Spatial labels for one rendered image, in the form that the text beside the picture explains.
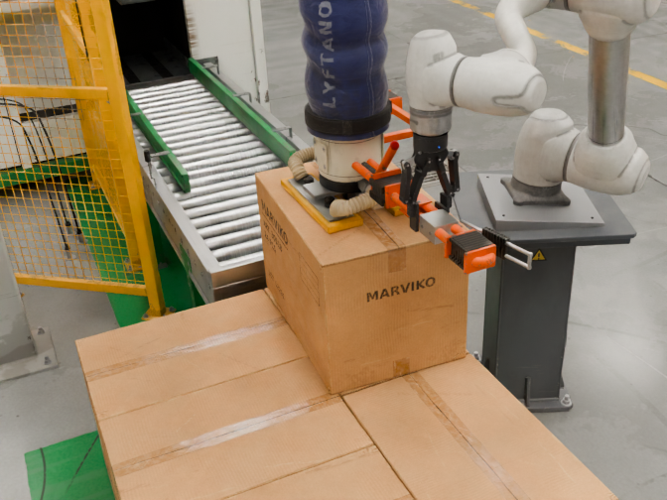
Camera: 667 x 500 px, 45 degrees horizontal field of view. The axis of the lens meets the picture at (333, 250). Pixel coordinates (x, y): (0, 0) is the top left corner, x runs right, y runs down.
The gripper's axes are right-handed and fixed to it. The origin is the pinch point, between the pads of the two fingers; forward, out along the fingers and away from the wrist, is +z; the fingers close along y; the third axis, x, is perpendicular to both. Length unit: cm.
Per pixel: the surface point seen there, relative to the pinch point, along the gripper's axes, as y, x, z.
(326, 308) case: 22.2, -11.5, 25.5
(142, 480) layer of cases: 74, -4, 53
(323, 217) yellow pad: 14.3, -30.2, 11.0
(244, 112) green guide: -18, -210, 44
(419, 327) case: -3.1, -10.3, 38.8
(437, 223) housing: 2.1, 7.2, -1.4
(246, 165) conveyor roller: -6, -171, 54
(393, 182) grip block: 0.8, -16.3, -1.7
